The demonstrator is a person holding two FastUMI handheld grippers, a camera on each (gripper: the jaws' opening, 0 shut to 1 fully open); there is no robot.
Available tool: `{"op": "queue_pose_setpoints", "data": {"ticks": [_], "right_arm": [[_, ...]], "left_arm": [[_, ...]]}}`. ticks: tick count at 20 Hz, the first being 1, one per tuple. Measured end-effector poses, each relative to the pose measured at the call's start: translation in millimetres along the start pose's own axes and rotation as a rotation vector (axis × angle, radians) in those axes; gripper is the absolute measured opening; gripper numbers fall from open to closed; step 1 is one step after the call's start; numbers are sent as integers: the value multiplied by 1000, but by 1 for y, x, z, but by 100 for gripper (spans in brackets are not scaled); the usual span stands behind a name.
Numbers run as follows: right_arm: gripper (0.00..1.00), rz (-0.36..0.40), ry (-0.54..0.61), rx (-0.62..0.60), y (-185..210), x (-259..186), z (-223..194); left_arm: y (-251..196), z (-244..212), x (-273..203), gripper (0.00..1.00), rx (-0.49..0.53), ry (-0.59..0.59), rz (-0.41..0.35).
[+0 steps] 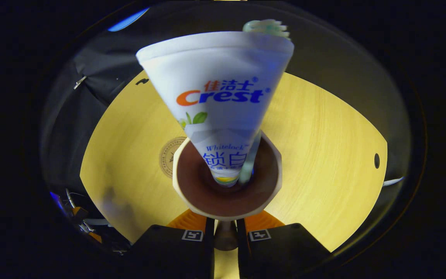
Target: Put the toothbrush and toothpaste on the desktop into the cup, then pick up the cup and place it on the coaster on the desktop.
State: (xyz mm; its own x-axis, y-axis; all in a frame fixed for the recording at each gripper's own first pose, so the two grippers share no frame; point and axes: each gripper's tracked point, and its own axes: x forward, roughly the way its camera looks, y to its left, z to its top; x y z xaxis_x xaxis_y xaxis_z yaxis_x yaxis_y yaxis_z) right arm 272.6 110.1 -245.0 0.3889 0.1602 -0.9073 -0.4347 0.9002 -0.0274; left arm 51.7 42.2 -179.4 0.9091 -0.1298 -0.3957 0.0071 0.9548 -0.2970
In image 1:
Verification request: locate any white toothpaste tube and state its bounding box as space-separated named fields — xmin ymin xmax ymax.
xmin=136 ymin=31 xmax=295 ymax=188

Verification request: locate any wooden desktop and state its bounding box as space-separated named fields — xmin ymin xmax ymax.
xmin=80 ymin=70 xmax=388 ymax=279

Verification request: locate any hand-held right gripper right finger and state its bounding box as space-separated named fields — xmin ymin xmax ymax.
xmin=237 ymin=210 xmax=332 ymax=279

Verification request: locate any light blue toothbrush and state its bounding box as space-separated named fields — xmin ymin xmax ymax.
xmin=238 ymin=19 xmax=291 ymax=186

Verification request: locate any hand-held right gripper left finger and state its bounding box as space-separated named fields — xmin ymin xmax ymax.
xmin=129 ymin=209 xmax=214 ymax=279

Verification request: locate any round cork coaster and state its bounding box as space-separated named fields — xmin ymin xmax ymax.
xmin=159 ymin=136 xmax=188 ymax=179

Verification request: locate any beige cup with handle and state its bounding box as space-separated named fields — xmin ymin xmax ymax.
xmin=172 ymin=132 xmax=283 ymax=251

